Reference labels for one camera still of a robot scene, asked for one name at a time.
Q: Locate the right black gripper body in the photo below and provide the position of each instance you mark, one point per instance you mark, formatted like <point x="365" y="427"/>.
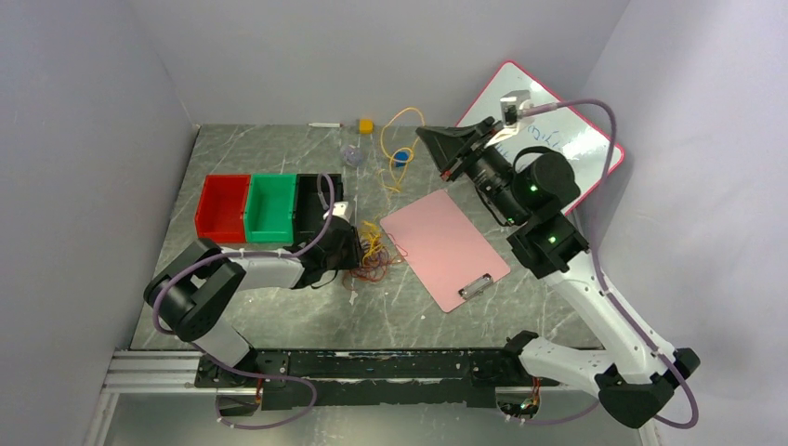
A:
<point x="471" y="157"/>

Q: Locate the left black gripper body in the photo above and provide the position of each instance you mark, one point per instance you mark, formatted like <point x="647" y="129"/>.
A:
<point x="348" y="257"/>

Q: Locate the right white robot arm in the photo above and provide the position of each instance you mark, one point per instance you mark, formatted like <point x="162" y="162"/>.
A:
<point x="637" y="372"/>

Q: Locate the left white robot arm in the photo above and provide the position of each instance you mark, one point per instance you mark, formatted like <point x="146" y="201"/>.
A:
<point x="190" y="295"/>

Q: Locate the black plastic bin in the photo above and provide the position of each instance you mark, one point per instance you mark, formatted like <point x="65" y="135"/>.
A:
<point x="311" y="194"/>

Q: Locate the blue block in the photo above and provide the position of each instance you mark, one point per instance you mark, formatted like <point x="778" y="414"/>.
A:
<point x="401" y="158"/>

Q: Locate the green plastic bin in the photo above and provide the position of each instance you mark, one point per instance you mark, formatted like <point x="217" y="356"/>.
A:
<point x="269" y="209"/>

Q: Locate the yellow cube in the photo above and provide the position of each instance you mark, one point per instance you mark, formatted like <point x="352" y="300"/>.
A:
<point x="365" y="126"/>

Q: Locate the pink clipboard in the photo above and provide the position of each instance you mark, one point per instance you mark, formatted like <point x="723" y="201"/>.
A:
<point x="444" y="249"/>

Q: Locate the pink framed whiteboard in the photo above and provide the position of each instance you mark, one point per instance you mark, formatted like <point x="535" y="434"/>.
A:
<point x="565" y="130"/>

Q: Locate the red plastic bin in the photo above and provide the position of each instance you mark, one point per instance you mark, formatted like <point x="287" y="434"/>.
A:
<point x="220" y="212"/>

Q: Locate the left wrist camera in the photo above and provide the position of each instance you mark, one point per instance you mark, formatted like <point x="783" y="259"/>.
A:
<point x="342" y="210"/>

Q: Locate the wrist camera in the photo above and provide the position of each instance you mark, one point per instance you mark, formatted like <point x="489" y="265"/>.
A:
<point x="342" y="210"/>
<point x="512" y="106"/>

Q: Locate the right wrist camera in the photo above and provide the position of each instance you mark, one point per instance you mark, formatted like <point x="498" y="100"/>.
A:
<point x="512" y="106"/>

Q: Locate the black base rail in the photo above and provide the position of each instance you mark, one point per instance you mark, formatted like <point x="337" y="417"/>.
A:
<point x="475" y="377"/>

